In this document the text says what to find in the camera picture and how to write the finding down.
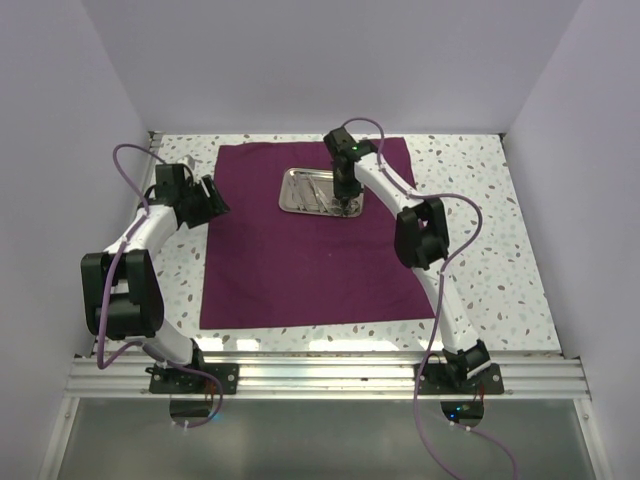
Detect steel forceps with rings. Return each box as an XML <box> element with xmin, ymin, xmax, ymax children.
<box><xmin>325</xmin><ymin>198</ymin><xmax>341</xmax><ymax>215</ymax></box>

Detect steel surgical scissors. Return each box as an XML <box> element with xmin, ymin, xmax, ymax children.
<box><xmin>337</xmin><ymin>201</ymin><xmax>360</xmax><ymax>218</ymax></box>

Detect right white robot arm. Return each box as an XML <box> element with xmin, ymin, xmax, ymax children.
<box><xmin>330</xmin><ymin>142</ymin><xmax>491</xmax><ymax>393</ymax></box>

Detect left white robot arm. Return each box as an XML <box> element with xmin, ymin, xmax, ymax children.
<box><xmin>80</xmin><ymin>173</ymin><xmax>230</xmax><ymax>393</ymax></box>

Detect steel instrument tray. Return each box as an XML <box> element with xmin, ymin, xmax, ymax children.
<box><xmin>278</xmin><ymin>168</ymin><xmax>364</xmax><ymax>218</ymax></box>

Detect steel straight probe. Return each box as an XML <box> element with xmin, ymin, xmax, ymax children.
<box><xmin>301</xmin><ymin>173</ymin><xmax>317</xmax><ymax>208</ymax></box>

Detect steel scalpel handle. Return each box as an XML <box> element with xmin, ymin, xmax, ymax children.
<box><xmin>309</xmin><ymin>174</ymin><xmax>332</xmax><ymax>214</ymax></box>

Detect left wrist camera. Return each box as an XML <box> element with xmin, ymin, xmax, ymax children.
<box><xmin>154</xmin><ymin>155</ymin><xmax>195</xmax><ymax>203</ymax></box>

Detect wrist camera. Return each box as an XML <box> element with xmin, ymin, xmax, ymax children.
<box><xmin>154</xmin><ymin>155</ymin><xmax>195</xmax><ymax>203</ymax></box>
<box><xmin>323</xmin><ymin>127</ymin><xmax>378</xmax><ymax>162</ymax></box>

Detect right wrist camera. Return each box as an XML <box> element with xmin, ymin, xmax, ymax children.
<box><xmin>323</xmin><ymin>127</ymin><xmax>378</xmax><ymax>162</ymax></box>

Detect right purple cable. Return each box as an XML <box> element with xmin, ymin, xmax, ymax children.
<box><xmin>342</xmin><ymin>117</ymin><xmax>519</xmax><ymax>480</ymax></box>

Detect purple cable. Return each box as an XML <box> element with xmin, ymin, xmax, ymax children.
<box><xmin>94</xmin><ymin>143</ymin><xmax>224</xmax><ymax>430</ymax></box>
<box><xmin>342</xmin><ymin>117</ymin><xmax>519</xmax><ymax>480</ymax></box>

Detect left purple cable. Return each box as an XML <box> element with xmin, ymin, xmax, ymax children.
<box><xmin>94</xmin><ymin>143</ymin><xmax>224</xmax><ymax>430</ymax></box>

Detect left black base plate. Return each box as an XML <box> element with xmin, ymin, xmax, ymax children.
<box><xmin>145</xmin><ymin>363</ymin><xmax>239</xmax><ymax>395</ymax></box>

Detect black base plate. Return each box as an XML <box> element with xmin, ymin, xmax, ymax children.
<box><xmin>145</xmin><ymin>363</ymin><xmax>239</xmax><ymax>395</ymax></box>
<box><xmin>414</xmin><ymin>363</ymin><xmax>505</xmax><ymax>396</ymax></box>

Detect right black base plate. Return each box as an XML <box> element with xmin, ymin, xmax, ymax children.
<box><xmin>414</xmin><ymin>363</ymin><xmax>505</xmax><ymax>396</ymax></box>

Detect aluminium front rail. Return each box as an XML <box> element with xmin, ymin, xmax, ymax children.
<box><xmin>64</xmin><ymin>352</ymin><xmax>590</xmax><ymax>400</ymax></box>

